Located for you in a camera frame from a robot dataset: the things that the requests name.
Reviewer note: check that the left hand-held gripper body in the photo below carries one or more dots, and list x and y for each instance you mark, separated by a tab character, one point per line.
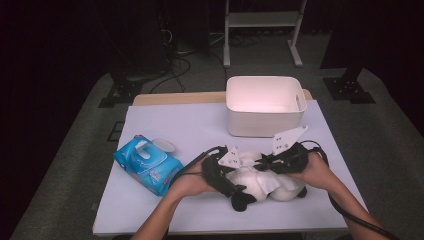
230	158

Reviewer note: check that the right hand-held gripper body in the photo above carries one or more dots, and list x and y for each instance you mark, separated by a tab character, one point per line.
286	140

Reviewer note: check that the panda plush toy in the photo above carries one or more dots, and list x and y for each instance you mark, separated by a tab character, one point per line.
246	180

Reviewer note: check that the white wet wipe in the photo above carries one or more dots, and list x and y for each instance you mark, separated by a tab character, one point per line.
273	185

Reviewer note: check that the blue wet wipes pack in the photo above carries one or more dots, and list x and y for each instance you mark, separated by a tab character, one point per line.
138	163

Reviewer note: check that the person's right hand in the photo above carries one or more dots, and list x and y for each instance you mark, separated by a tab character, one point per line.
315	171

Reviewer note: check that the person's left hand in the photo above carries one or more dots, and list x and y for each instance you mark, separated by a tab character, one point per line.
191	181

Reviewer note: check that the white plastic storage bin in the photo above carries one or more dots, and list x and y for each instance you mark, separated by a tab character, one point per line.
263	120

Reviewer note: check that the black stand base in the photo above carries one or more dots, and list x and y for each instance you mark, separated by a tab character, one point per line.
348	90
121	91

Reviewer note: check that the white metal stand frame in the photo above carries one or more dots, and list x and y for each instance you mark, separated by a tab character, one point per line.
261	19

